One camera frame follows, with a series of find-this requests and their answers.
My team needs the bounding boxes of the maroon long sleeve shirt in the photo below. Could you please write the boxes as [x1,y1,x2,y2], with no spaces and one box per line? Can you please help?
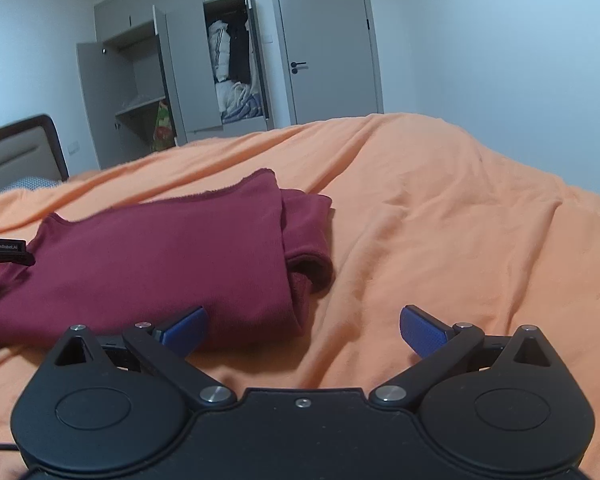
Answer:
[0,169,332,349]

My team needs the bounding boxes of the white folded clothes pile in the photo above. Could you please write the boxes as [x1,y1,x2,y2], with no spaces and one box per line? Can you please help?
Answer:
[215,80,251,114]

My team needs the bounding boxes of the blue patterned pillow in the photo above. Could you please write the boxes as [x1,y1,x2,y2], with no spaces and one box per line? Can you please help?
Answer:
[0,177,61,193]

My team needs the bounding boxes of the brown beige bed headboard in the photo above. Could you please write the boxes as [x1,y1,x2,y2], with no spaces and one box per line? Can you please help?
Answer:
[0,114,69,192]

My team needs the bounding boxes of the orange bed duvet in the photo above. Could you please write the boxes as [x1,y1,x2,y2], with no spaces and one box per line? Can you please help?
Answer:
[0,114,600,479]

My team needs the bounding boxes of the colourful fruit print bag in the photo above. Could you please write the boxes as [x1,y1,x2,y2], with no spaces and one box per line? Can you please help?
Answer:
[152,100,175,152]

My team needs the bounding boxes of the blue striped folded cloth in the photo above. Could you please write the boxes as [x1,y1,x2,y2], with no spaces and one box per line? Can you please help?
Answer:
[222,94,262,124]

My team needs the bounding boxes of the grey built-in wardrobe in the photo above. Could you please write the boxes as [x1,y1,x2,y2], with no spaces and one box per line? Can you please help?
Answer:
[76,0,273,168]

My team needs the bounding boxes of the black hanging garment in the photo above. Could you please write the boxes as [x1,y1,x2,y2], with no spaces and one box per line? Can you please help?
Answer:
[227,11,251,84]

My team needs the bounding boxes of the white hanging jacket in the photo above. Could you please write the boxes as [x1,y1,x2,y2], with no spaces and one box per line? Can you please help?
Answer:
[208,20,230,82]

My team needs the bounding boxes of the grey room door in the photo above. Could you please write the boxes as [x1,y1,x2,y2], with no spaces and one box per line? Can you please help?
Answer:
[273,0,382,124]

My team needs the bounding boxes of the white wall socket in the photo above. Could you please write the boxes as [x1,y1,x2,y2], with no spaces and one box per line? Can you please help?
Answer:
[68,142,80,155]

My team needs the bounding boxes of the black door handle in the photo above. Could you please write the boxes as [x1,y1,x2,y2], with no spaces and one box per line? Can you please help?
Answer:
[290,62,308,75]

